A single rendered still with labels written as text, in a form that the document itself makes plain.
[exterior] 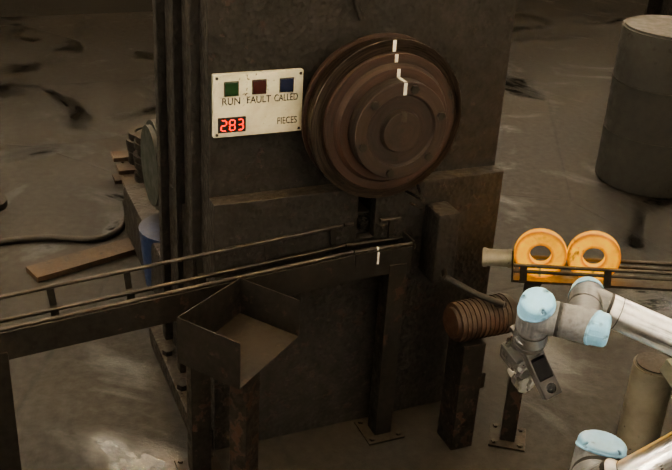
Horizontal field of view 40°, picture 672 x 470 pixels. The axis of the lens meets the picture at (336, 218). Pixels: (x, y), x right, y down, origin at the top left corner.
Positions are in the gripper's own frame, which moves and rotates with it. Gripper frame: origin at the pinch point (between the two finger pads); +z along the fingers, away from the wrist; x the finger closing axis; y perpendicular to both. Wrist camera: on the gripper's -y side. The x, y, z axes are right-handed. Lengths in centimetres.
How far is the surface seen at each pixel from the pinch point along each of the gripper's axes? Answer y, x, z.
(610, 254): 35, -59, 26
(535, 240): 50, -43, 24
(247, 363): 47, 53, 11
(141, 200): 206, 44, 108
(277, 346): 49, 43, 14
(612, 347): 49, -93, 123
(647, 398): -2, -46, 43
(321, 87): 91, 5, -29
